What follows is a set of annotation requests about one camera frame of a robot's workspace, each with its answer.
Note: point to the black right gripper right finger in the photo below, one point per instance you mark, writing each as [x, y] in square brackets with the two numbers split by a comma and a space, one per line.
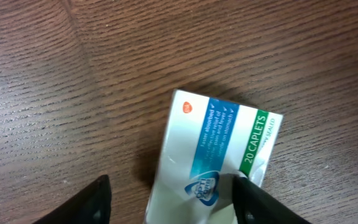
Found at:
[253, 205]

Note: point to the white caplet medicine box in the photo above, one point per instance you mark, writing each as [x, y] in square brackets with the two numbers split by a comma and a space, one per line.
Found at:
[206, 142]

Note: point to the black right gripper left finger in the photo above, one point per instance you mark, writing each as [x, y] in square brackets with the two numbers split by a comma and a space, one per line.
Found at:
[92, 205]

